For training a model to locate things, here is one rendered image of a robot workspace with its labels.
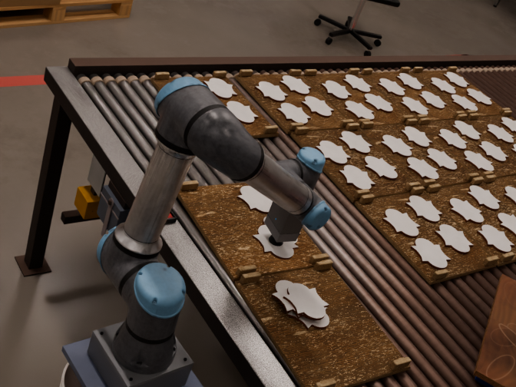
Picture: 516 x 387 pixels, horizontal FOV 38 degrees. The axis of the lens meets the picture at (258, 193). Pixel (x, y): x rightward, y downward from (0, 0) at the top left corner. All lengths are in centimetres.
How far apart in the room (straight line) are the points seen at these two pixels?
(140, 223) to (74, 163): 231
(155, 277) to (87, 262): 175
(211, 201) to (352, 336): 63
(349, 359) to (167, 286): 61
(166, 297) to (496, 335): 101
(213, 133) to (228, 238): 82
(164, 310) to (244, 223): 73
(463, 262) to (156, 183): 133
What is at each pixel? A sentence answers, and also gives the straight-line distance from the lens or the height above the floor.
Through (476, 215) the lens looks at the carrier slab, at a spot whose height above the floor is 95.
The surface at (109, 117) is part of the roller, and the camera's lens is 268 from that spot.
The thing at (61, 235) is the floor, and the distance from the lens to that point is 354.
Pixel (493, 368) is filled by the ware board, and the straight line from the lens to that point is 215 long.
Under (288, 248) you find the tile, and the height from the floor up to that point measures 106.
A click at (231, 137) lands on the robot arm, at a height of 157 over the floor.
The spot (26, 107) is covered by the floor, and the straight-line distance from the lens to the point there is 436.
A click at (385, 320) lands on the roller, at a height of 92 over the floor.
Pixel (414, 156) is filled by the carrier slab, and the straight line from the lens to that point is 313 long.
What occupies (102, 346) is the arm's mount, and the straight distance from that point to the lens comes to 185.
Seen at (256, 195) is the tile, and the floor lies 94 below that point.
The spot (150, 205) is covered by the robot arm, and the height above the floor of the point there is 131.
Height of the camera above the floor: 232
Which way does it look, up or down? 34 degrees down
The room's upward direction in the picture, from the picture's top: 22 degrees clockwise
